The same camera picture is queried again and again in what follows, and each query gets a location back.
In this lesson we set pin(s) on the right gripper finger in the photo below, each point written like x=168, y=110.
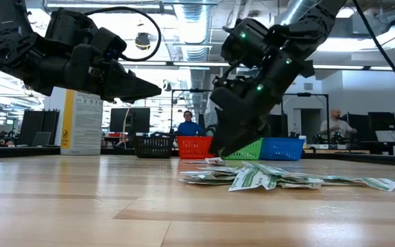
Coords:
x=215, y=130
x=235, y=140

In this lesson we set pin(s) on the black background robot arm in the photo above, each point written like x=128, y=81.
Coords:
x=209, y=129
x=163, y=133

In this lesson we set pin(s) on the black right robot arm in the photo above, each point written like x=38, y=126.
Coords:
x=307, y=24

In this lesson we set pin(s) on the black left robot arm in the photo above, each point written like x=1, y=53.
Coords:
x=12, y=51

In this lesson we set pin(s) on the green plastic basket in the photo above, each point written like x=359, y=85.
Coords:
x=252, y=151

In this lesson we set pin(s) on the black monitor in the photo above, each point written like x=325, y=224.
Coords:
x=358, y=127
x=139, y=120
x=382, y=120

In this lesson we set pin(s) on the person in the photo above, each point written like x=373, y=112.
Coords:
x=189, y=129
x=336, y=127

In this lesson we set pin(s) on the red plastic basket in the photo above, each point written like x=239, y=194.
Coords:
x=194, y=147

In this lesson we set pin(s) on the blue plastic basket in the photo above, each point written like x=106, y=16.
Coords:
x=281, y=149

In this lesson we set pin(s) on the black ceiling lamp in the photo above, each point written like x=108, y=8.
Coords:
x=142, y=40

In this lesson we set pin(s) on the ceiling light tube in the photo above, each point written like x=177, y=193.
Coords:
x=183, y=64

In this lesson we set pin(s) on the black plastic basket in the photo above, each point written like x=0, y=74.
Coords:
x=153, y=147

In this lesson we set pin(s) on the black partition panels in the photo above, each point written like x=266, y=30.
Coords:
x=39, y=130

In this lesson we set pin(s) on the grey chair back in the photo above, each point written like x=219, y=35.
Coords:
x=42, y=139

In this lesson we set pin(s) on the black workbench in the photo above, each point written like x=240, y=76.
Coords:
x=386, y=145

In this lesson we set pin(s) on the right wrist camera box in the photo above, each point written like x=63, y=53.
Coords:
x=231, y=84

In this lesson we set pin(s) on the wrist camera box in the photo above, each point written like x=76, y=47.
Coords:
x=110, y=43
x=231, y=84

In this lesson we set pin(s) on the black frame stand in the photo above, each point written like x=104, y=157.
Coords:
x=196, y=90
x=303, y=94

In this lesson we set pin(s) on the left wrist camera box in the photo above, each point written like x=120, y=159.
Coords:
x=110, y=43

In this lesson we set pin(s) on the silver ventilation duct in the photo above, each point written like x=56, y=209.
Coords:
x=293, y=13
x=192, y=27

